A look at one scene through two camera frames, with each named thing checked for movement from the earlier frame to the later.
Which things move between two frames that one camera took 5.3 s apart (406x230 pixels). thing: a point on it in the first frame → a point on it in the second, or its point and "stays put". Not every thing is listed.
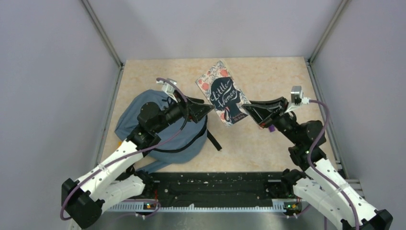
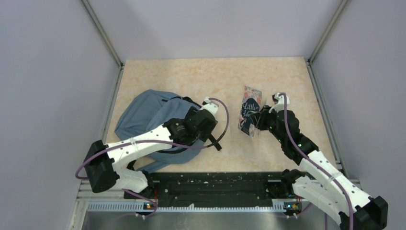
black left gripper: (197, 110) → (205, 134)
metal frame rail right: (333, 139) stays put
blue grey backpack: (183, 143) stays put
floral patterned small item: (224, 93) → (250, 105)
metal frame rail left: (105, 39) stays put
